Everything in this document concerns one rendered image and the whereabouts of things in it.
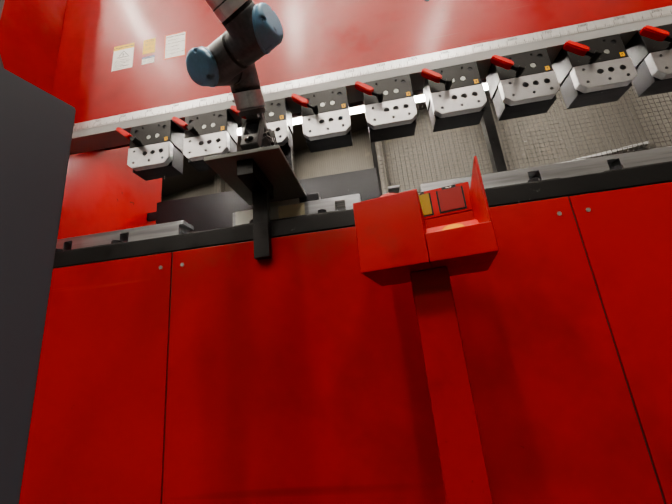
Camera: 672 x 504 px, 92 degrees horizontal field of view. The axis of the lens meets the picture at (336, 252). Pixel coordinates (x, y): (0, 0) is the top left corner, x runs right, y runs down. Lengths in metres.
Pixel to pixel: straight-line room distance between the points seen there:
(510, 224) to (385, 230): 0.39
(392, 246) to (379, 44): 0.87
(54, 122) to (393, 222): 0.41
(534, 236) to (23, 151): 0.83
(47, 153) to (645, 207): 1.00
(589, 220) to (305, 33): 1.03
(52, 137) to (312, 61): 0.99
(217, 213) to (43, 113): 1.40
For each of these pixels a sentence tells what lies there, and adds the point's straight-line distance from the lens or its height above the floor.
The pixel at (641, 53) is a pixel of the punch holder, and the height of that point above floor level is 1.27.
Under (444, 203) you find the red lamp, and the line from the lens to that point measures 0.68.
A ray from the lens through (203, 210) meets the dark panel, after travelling 1.76.
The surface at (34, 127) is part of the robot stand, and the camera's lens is 0.35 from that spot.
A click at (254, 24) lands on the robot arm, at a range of 0.78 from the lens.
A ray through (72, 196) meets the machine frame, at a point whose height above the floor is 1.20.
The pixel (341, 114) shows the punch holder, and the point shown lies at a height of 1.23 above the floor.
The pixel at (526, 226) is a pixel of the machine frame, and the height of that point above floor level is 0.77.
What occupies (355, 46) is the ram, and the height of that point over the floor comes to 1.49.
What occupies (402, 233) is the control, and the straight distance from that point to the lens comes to 0.51.
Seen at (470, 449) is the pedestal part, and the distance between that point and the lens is 0.56.
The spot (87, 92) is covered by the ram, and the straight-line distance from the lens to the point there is 1.61.
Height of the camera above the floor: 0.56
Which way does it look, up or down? 16 degrees up
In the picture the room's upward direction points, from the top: 6 degrees counter-clockwise
